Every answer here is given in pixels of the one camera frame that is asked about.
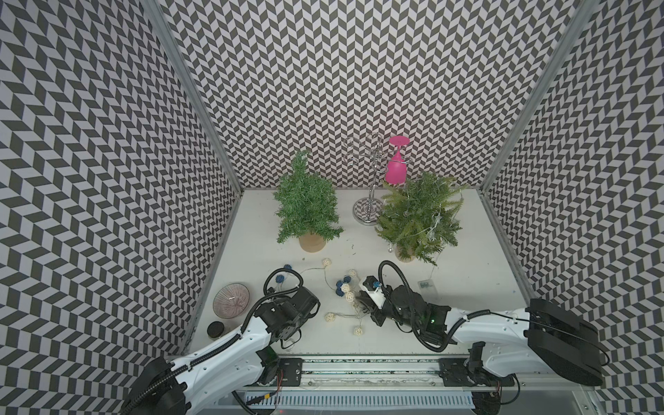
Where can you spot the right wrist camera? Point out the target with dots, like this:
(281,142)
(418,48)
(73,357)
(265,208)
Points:
(373,288)

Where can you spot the dark green small christmas tree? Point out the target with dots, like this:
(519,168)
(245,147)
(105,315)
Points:
(307,207)

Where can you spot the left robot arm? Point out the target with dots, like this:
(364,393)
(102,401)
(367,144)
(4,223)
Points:
(233,347)

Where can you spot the clear battery box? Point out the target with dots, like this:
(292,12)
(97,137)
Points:
(428,290)

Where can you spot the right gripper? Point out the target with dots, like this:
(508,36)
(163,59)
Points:
(373,309)

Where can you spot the chrome wire glass rack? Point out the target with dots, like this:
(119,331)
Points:
(366,153)

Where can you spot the blue and white ball garland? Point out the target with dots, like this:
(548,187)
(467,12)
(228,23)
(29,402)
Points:
(346,289)

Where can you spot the pink plastic wine glass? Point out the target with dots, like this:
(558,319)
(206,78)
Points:
(396,172)

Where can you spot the metal front rail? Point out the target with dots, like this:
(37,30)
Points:
(354,372)

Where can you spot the small black lidded jar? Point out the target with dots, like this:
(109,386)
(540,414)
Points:
(215,330)

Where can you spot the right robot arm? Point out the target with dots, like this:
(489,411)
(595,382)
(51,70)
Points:
(540,338)

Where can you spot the clear glass dish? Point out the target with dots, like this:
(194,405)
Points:
(231,301)

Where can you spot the light green christmas tree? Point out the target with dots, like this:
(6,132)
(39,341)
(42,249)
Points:
(420,218)

